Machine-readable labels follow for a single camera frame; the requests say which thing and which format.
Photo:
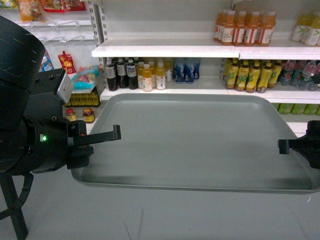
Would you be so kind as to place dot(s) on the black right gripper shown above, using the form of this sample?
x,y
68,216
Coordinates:
x,y
313,150

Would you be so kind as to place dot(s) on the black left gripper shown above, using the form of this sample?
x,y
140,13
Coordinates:
x,y
79,156

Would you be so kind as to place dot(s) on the grey-silver rectangular tray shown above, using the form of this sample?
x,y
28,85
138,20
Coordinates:
x,y
202,142

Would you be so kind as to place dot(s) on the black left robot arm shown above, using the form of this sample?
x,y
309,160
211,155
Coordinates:
x,y
34,137

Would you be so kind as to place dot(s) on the white metal shelf unit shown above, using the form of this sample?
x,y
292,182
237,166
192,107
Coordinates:
x,y
185,28

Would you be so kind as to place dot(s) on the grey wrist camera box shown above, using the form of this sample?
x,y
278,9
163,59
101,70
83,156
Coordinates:
x,y
65,86

